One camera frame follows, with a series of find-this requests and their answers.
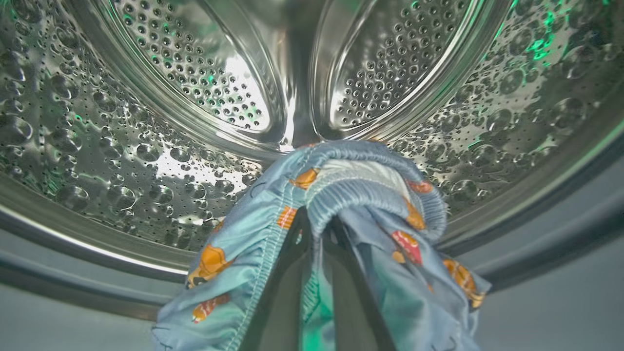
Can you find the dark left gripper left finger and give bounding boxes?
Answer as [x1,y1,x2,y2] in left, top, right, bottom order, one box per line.
[239,207,313,351]

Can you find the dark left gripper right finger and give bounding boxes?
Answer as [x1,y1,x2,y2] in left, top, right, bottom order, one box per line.
[324,218,396,351]

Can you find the blue cartoon print pants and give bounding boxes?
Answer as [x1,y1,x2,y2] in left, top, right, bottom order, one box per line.
[151,140,492,351]

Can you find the white front-load washing machine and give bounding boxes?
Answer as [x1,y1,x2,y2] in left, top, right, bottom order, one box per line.
[0,0,624,351]

